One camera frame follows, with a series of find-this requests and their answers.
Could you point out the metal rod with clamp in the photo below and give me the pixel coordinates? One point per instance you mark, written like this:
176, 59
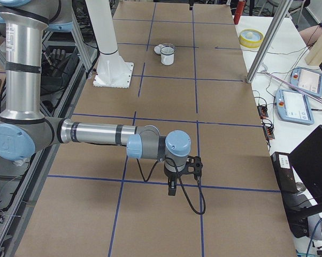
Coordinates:
315, 98

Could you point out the white enamel cup lid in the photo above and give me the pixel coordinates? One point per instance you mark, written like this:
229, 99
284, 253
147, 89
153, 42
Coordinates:
157, 49

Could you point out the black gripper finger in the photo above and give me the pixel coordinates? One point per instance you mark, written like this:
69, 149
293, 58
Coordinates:
191, 4

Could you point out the far teach pendant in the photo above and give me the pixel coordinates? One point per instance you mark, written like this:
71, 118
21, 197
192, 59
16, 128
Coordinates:
308, 80

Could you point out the clear plastic funnel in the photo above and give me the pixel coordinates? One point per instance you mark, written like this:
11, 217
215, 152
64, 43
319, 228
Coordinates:
167, 49

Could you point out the black laptop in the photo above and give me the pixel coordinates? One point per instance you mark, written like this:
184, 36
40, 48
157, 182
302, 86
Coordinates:
306, 160

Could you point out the yellow tape roll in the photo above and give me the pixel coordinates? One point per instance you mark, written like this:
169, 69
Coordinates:
251, 38

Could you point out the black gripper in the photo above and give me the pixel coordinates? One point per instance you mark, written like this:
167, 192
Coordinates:
171, 177

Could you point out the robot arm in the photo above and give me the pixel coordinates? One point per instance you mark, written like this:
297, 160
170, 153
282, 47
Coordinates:
24, 130

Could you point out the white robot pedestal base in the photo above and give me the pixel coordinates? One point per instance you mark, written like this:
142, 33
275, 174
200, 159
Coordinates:
112, 70

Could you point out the near teach pendant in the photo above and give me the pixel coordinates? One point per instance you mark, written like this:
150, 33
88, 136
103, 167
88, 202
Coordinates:
293, 107

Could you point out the teach pendant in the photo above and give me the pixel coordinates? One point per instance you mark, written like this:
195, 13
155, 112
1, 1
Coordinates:
308, 80
293, 107

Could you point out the red cylinder bottle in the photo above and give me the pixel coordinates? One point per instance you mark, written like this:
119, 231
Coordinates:
239, 11

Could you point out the aluminium frame post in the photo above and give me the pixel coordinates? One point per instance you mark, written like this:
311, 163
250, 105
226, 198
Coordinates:
269, 36

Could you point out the white enamel mug blue rim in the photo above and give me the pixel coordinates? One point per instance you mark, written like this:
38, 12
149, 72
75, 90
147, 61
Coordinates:
167, 60

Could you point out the black computer box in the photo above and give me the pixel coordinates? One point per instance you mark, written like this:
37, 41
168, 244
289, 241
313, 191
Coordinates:
302, 216

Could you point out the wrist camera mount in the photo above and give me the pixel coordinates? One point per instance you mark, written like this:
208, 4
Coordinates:
193, 167

